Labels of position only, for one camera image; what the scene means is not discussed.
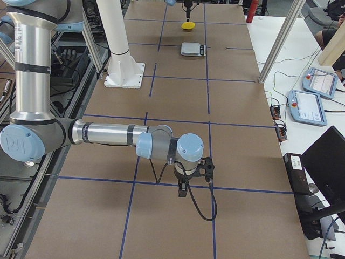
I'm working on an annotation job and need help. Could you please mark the red cylinder bottle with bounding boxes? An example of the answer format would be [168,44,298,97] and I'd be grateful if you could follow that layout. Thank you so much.
[246,0,259,23]

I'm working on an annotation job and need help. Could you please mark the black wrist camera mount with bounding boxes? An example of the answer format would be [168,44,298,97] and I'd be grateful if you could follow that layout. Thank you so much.
[195,157,215,183]

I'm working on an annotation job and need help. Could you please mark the blue tape strip crosswise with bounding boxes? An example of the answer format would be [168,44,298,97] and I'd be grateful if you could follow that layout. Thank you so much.
[58,176,293,195]

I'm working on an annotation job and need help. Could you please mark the blue tape strip lengthwise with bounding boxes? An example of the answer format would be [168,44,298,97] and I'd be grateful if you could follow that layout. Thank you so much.
[203,3,218,259]

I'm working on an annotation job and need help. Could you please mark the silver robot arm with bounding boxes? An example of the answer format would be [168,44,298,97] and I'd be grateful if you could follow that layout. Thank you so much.
[164,0,193,22]
[1,1,206,197]

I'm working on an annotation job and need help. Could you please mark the yellow mango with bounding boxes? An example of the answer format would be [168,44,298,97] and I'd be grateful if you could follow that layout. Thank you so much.
[181,22,195,31]

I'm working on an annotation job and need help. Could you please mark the near orange circuit board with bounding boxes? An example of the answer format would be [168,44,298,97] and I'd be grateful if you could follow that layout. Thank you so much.
[274,119,288,142]

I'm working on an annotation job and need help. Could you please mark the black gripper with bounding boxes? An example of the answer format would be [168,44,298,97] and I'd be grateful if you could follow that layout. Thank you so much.
[174,163,192,197]
[184,0,193,22]

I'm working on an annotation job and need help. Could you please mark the black monitor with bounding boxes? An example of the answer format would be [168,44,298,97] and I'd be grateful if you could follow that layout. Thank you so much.
[301,126,344,205]

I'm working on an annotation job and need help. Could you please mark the silver electronic kitchen scale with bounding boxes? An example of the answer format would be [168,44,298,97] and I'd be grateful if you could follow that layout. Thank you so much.
[181,42,207,57]

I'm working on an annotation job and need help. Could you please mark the black mini computer box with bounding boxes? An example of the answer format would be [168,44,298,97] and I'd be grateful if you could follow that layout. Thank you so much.
[283,153,311,196]

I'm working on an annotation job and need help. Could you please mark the wooden board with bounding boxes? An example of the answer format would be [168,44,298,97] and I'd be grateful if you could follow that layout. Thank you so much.
[318,14,344,66]

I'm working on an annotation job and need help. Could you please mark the black camera cable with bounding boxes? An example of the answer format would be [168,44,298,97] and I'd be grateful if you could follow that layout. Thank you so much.
[149,159,218,222]

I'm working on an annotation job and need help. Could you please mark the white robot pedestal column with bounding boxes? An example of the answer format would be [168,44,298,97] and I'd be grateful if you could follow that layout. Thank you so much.
[96,0,145,88]

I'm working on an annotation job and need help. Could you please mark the far blue teach pendant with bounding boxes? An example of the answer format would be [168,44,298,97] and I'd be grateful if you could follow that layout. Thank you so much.
[302,67,338,99]

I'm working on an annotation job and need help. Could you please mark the near blue teach pendant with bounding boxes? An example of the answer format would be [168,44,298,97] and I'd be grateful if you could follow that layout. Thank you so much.
[288,90,327,126]

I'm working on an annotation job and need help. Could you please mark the aluminium frame post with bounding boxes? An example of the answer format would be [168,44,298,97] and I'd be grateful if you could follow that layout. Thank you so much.
[258,0,306,84]

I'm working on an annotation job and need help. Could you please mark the blue teach pendant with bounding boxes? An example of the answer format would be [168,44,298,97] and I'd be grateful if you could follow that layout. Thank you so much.
[288,90,327,126]
[302,67,338,99]

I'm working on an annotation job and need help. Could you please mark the far orange circuit board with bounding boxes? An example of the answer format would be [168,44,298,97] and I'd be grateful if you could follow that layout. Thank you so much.
[269,97,281,120]

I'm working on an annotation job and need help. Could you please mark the seated person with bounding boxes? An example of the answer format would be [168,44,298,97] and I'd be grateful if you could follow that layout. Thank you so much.
[315,1,344,50]

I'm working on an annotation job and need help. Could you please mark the orange circuit board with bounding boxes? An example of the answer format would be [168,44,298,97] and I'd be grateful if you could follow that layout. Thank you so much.
[274,119,288,142]
[269,97,281,120]

